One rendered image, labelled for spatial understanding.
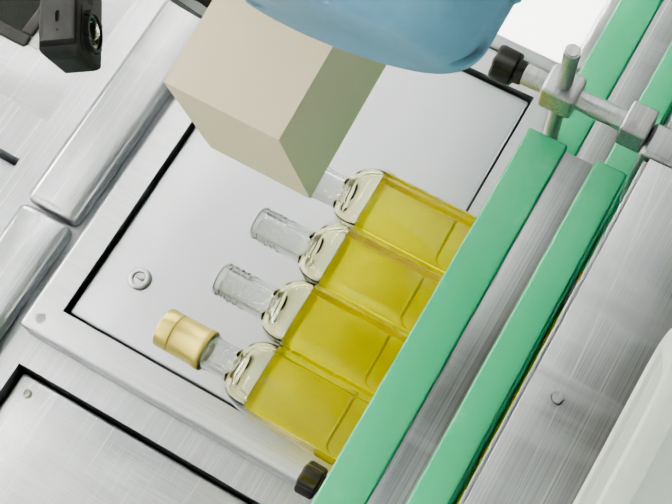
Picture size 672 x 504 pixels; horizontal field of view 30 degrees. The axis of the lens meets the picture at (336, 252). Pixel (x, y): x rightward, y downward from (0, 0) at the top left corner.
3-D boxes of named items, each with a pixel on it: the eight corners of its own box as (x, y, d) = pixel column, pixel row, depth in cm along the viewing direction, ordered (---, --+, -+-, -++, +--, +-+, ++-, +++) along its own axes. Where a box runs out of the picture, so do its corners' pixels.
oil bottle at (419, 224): (579, 293, 105) (358, 180, 110) (589, 270, 100) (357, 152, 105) (549, 349, 104) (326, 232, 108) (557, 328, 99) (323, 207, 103)
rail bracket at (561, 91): (631, 178, 101) (493, 111, 104) (675, 76, 85) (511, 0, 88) (615, 208, 100) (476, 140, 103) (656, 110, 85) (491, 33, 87)
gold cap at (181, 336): (218, 326, 101) (172, 300, 102) (194, 362, 100) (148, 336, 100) (222, 341, 104) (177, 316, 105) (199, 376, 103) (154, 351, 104)
